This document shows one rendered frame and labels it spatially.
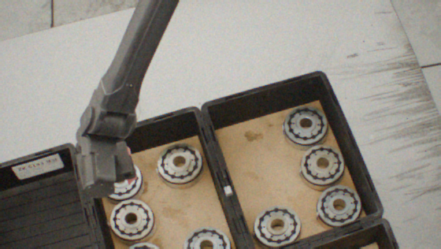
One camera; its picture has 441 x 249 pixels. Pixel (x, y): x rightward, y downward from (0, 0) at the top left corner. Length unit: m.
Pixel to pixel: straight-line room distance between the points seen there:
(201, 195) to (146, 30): 0.64
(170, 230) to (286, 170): 0.30
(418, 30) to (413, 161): 1.27
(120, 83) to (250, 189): 0.59
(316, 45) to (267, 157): 0.47
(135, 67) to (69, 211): 0.64
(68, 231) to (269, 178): 0.48
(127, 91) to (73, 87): 0.89
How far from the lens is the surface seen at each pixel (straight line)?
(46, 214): 1.68
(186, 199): 1.62
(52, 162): 1.67
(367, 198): 1.55
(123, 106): 1.14
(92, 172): 1.19
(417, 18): 3.07
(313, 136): 1.66
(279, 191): 1.62
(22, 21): 3.24
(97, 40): 2.10
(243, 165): 1.65
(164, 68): 1.99
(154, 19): 1.06
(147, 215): 1.59
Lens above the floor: 2.28
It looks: 58 degrees down
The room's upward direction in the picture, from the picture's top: 8 degrees counter-clockwise
